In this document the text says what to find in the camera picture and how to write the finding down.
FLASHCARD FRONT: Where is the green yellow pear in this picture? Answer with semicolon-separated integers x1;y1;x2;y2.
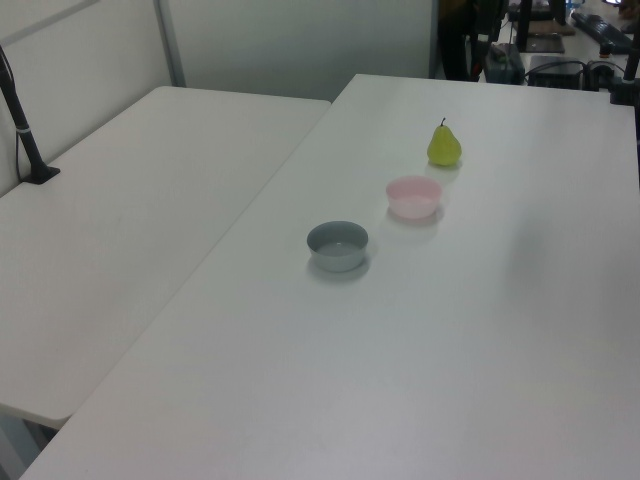
426;117;462;168

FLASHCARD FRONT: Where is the black desk stand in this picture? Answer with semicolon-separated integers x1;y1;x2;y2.
514;0;566;54

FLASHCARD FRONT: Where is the black electronics box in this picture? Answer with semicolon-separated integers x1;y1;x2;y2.
524;54;609;91

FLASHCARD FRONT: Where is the grey plastic bowl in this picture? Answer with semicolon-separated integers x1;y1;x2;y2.
306;220;370;273

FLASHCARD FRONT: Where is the white side table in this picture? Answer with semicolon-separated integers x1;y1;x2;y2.
0;85;333;430

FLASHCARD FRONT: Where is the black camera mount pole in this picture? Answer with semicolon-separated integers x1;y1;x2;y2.
0;44;62;185

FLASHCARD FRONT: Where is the black clamp mount pole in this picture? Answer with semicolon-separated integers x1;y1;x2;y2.
607;37;640;107

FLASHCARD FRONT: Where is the grey metal partition post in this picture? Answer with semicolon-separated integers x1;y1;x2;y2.
153;0;188;89

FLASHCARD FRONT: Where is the pink plastic bowl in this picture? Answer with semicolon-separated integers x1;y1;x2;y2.
385;175;444;220

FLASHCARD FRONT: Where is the black standing equipment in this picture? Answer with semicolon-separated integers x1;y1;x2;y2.
438;0;504;82

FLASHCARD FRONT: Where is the grey green case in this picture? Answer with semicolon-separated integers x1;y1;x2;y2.
485;42;526;84

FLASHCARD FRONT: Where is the black keyboard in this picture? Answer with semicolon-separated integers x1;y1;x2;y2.
571;10;639;51

